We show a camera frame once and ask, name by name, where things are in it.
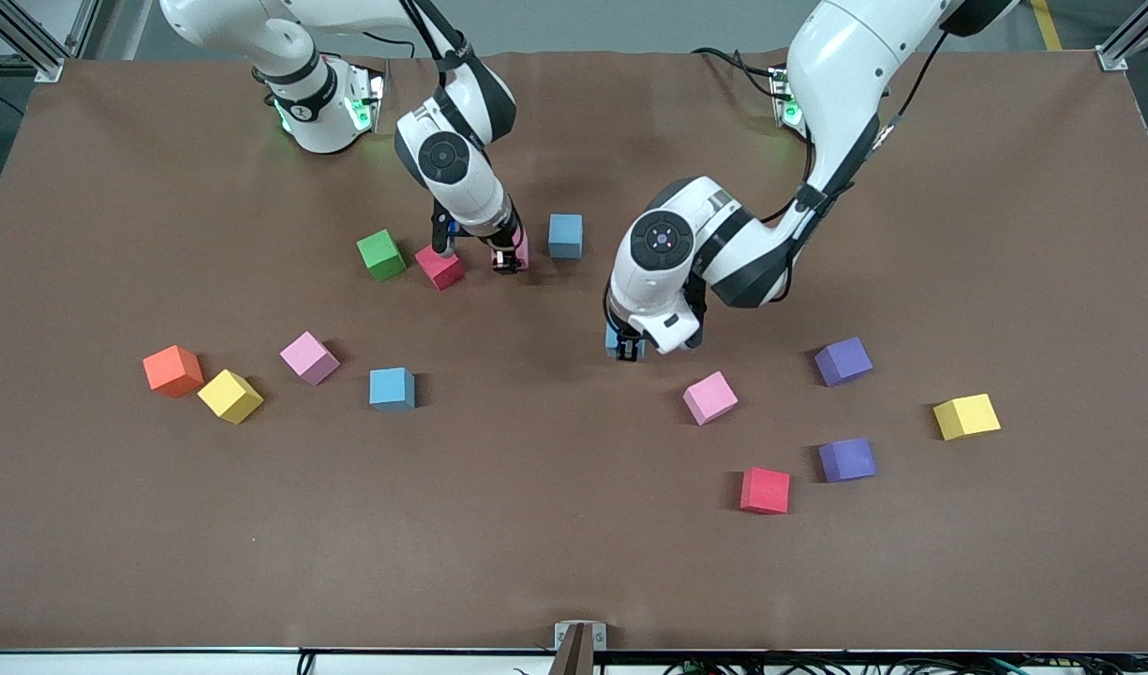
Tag yellow floor tape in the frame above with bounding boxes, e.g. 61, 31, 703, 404
1030, 0, 1066, 53

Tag green foam cube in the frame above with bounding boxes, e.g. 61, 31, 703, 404
356, 229, 408, 282

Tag metal table edge bracket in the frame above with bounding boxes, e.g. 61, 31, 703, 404
554, 621, 607, 675

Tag aluminium frame post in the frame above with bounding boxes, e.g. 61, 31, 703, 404
1096, 0, 1148, 72
0, 0, 106, 83

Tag orange foam cube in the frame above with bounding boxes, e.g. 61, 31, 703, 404
142, 345, 205, 398

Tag brown table mat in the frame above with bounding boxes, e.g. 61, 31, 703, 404
0, 47, 1148, 654

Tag blue foam cube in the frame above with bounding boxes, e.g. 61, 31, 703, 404
604, 322, 648, 364
548, 214, 585, 260
368, 367, 417, 412

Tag red foam cube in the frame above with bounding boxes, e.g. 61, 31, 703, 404
739, 468, 791, 516
414, 244, 467, 292

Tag yellow foam cube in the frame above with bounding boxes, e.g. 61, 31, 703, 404
197, 369, 264, 426
932, 393, 1002, 442

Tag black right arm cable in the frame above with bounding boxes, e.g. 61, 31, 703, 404
397, 0, 476, 76

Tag purple foam cube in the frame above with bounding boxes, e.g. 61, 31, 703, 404
818, 438, 879, 483
813, 337, 874, 387

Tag black base cable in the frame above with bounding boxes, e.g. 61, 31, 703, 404
692, 47, 783, 98

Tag metal base connector box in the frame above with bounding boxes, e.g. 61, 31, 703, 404
345, 67, 388, 132
768, 66, 805, 128

